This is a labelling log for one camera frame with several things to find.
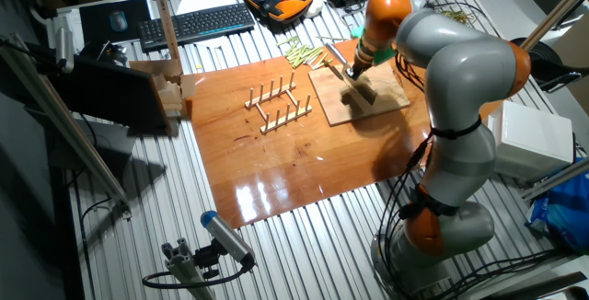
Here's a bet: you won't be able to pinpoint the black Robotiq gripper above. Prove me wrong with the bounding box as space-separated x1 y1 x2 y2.
344 56 373 81

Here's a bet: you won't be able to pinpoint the steel cleaver knife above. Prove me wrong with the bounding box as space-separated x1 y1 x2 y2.
325 42 376 108

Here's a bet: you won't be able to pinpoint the pile of cut garlic stalks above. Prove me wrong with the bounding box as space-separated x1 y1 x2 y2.
275 36 335 71

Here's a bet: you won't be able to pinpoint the pile of green garlic leaves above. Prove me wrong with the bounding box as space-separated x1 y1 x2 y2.
432 7 475 28

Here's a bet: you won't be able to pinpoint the light wooden cutting board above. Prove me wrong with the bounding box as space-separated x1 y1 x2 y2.
307 60 411 128

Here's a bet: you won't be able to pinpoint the white egg-shaped object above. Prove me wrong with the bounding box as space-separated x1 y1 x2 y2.
303 0 326 19

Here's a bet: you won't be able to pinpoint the wooden peg dish rack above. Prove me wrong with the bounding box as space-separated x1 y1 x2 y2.
244 70 314 135

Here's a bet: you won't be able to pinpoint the large reddish wooden board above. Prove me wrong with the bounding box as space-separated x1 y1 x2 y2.
186 37 505 230

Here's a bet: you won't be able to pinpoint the black computer keyboard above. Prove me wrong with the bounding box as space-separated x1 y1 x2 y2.
137 2 257 54

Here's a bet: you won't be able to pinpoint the brown cardboard pieces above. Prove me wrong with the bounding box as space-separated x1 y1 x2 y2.
128 58 198 136

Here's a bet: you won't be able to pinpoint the white plastic drawer box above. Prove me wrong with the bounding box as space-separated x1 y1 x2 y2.
486 100 575 181

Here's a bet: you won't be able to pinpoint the black office chair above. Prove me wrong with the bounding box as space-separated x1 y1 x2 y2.
508 36 583 94

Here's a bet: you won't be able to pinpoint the black mouse pad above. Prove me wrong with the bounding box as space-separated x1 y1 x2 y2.
78 0 153 46

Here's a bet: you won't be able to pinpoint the black flat monitor panel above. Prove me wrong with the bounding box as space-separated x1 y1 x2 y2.
45 53 172 136

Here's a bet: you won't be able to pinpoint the grey computer mouse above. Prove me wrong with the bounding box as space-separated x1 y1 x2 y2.
109 10 130 33

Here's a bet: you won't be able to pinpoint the blue plastic bag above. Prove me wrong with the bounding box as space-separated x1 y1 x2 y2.
524 156 589 253

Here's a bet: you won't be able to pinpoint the small black device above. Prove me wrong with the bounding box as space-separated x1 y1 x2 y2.
80 40 130 67

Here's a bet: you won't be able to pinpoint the green printed wrist mount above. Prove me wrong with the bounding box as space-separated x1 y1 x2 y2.
352 26 398 65

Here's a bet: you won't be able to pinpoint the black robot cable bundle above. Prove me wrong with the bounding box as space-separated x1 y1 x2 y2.
379 0 570 300

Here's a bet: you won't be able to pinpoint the wooden upright post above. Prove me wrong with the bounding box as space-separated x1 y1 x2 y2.
147 0 182 62

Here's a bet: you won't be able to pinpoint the slanted wooden frame beam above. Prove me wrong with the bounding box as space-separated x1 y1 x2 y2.
518 0 589 55

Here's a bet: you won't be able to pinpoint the grey camera with blue cap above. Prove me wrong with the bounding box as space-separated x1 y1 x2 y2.
200 210 258 269

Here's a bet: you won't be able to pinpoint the low aluminium frame beam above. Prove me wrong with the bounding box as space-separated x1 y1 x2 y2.
519 156 589 202

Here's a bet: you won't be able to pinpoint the aluminium profile camera mount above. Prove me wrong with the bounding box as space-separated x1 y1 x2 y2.
160 237 217 300

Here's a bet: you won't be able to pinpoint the black camera cable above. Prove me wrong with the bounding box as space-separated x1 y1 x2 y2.
141 262 257 291

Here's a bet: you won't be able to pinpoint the slanted aluminium frame beam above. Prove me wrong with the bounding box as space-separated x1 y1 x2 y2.
0 32 133 221

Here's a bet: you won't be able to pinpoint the silver camera on frame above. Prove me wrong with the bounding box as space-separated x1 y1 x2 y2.
53 26 76 75

